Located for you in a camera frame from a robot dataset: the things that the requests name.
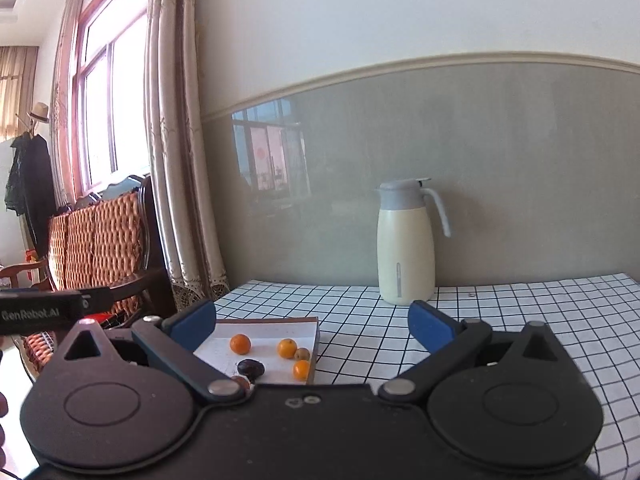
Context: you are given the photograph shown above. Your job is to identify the dark hanging coats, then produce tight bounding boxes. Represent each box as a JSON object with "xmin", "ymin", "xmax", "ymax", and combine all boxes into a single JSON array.
[{"xmin": 4, "ymin": 131, "xmax": 56, "ymax": 261}]

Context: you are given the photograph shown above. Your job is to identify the beige patterned curtain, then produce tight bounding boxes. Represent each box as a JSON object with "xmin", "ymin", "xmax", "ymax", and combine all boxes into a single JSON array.
[
  {"xmin": 51, "ymin": 0, "xmax": 90, "ymax": 211},
  {"xmin": 144, "ymin": 0, "xmax": 231, "ymax": 311}
]

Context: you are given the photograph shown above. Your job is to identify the dark purple fruit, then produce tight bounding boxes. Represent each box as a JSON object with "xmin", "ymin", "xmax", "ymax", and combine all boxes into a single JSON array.
[{"xmin": 236, "ymin": 358, "xmax": 266, "ymax": 380}]

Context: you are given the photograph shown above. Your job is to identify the brown cardboard box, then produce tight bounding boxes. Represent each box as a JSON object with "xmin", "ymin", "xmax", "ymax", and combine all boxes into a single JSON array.
[{"xmin": 192, "ymin": 316, "xmax": 321, "ymax": 386}]

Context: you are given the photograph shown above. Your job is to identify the red cloth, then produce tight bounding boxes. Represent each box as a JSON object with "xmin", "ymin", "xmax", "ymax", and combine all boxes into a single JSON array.
[{"xmin": 87, "ymin": 311, "xmax": 126, "ymax": 328}]

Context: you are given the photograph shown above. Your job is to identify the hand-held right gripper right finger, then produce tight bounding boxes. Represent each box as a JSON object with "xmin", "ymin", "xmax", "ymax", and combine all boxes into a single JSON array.
[{"xmin": 378, "ymin": 300, "xmax": 569, "ymax": 404}]

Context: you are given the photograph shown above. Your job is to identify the white black checked tablecloth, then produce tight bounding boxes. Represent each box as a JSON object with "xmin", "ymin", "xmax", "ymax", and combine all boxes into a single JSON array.
[{"xmin": 212, "ymin": 272, "xmax": 640, "ymax": 476}]

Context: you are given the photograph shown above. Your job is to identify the tan curtain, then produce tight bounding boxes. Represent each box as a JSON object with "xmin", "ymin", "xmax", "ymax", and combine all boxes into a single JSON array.
[{"xmin": 0, "ymin": 45, "xmax": 40, "ymax": 137}]

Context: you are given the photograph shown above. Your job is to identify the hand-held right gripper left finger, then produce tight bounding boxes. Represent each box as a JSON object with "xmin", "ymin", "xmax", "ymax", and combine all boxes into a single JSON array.
[{"xmin": 62, "ymin": 299, "xmax": 248, "ymax": 405}]

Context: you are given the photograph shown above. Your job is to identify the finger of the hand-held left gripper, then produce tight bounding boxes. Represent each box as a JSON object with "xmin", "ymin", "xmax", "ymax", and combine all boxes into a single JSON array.
[{"xmin": 77, "ymin": 286, "xmax": 112, "ymax": 315}]

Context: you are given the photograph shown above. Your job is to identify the red-framed window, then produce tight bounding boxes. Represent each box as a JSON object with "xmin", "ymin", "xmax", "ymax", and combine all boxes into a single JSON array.
[{"xmin": 70, "ymin": 0, "xmax": 153, "ymax": 196}]

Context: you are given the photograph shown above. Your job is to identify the cream thermos jug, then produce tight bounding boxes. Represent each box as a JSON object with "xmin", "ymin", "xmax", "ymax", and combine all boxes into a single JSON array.
[{"xmin": 375, "ymin": 177, "xmax": 452, "ymax": 307}]

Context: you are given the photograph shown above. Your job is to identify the dark wooden woven chair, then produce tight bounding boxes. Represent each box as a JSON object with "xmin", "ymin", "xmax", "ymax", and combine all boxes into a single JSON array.
[{"xmin": 0, "ymin": 175, "xmax": 176, "ymax": 381}]

